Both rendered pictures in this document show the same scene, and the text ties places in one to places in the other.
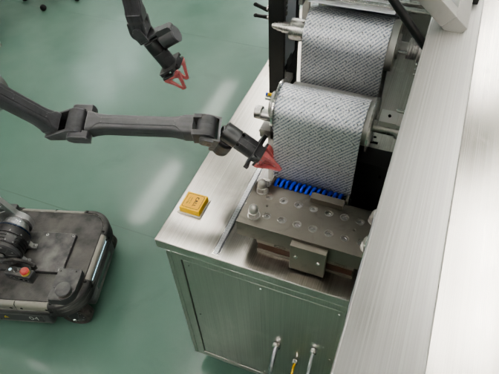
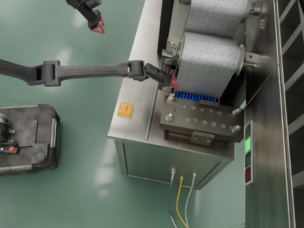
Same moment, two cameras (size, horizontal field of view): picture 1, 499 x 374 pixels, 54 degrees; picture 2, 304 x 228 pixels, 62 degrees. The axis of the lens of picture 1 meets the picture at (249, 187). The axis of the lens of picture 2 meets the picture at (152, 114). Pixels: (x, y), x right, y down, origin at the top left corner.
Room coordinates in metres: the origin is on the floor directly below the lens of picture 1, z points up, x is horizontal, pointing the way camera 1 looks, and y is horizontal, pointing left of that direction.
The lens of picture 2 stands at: (0.35, 0.26, 2.12)
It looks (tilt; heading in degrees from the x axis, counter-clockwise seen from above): 62 degrees down; 340
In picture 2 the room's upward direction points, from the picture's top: 6 degrees clockwise
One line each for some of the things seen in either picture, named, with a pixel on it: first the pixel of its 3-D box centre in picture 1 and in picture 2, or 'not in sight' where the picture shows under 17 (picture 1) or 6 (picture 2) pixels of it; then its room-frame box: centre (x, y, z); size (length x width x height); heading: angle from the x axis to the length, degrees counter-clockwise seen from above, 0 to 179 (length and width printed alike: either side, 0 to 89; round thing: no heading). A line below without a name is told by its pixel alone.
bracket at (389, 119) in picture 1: (391, 119); (251, 58); (0.93, -0.37, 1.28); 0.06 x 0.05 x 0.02; 66
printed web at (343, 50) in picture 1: (332, 111); (205, 48); (1.13, -0.26, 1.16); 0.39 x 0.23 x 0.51; 156
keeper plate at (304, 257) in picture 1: (307, 260); (201, 139); (0.73, -0.15, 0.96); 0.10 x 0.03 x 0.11; 66
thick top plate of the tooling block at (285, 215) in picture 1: (312, 225); (201, 118); (0.82, -0.17, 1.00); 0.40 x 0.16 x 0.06; 66
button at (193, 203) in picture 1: (194, 203); (125, 109); (1.00, 0.18, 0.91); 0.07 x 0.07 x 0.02; 66
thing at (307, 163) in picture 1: (312, 167); (200, 85); (0.95, -0.18, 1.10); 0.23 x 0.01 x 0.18; 66
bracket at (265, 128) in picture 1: (271, 145); (168, 71); (1.10, -0.07, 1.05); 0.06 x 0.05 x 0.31; 66
